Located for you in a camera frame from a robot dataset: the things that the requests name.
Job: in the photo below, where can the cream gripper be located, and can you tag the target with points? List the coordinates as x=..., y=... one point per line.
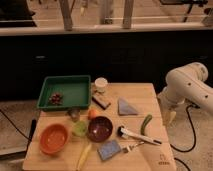
x=168, y=112

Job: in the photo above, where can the grey-blue towel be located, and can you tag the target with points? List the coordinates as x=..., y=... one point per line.
x=124, y=108

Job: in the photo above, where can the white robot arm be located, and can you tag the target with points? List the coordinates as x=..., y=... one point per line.
x=185, y=83

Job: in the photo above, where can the purple bowl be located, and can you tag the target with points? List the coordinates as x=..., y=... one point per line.
x=99, y=129

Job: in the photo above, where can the orange bowl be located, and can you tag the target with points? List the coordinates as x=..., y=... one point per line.
x=53, y=139

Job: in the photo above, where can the green cucumber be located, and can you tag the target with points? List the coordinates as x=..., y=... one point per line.
x=146, y=120

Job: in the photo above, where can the black white brush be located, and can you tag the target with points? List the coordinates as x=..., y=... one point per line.
x=123, y=132

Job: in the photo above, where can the brown wooden block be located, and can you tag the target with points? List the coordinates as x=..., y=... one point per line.
x=101, y=101

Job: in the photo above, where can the blue sponge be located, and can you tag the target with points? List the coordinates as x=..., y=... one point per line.
x=108, y=150

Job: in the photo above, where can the white cup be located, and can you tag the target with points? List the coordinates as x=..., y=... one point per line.
x=101, y=84

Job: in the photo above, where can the orange fruit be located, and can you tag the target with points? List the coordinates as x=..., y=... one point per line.
x=92, y=113

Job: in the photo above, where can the metal measuring cup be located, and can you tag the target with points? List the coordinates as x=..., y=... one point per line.
x=74, y=113

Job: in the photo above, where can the green plastic tray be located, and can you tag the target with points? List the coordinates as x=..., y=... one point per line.
x=75, y=92

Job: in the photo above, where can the yellow banana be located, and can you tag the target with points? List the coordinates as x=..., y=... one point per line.
x=83, y=156

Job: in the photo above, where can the red grape bunch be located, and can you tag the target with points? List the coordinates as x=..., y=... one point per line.
x=55, y=99

